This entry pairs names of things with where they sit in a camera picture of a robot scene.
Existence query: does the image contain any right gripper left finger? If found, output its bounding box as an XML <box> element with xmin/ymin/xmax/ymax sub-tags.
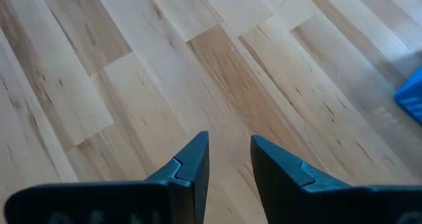
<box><xmin>3</xmin><ymin>130</ymin><xmax>210</xmax><ymax>224</ymax></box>

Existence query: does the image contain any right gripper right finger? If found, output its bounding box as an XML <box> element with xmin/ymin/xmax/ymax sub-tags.
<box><xmin>250</xmin><ymin>134</ymin><xmax>422</xmax><ymax>224</ymax></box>

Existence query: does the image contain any blue plastic basket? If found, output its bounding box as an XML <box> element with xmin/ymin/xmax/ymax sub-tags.
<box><xmin>394</xmin><ymin>65</ymin><xmax>422</xmax><ymax>125</ymax></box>

